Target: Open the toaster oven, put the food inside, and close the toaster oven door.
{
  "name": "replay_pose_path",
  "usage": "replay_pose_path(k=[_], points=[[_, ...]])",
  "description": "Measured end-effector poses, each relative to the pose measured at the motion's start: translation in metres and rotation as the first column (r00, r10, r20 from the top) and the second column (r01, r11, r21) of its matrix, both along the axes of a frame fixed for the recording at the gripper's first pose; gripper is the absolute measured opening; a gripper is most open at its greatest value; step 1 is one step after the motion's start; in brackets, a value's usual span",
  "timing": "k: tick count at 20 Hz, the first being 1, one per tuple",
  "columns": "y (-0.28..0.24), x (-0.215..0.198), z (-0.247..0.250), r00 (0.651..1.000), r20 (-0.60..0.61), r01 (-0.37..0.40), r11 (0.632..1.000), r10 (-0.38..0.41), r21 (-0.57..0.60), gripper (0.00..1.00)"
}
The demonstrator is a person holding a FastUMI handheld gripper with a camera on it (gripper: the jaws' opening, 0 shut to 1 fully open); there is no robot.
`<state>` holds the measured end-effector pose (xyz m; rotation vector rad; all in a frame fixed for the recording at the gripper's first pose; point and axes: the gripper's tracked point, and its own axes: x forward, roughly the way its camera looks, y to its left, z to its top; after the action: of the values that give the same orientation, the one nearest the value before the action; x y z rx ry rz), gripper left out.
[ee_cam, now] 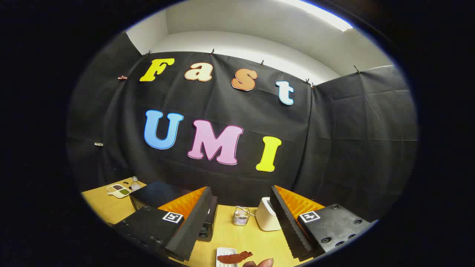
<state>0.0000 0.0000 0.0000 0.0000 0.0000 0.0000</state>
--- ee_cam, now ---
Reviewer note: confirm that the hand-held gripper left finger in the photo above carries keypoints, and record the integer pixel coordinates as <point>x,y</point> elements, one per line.
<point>193,226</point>

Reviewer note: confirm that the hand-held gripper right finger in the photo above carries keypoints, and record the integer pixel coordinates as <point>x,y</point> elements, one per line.
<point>291,230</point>

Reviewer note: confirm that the black toaster oven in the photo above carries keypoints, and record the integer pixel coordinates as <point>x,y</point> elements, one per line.
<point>156,193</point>

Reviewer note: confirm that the reddish brown meat slice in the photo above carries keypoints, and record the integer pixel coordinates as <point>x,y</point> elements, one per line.
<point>233,257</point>

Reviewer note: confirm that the white bread toaster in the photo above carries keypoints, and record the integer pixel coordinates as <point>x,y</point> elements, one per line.
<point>265,217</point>

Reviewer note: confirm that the white ribbed rectangular plate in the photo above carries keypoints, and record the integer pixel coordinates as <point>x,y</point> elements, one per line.
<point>222,253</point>

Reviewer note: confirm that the glass bottle with silver cap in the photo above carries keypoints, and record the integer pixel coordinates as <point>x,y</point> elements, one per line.
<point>135,184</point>

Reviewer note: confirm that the divided dish with seeds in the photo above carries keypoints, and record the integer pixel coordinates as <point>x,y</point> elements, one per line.
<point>118,191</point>

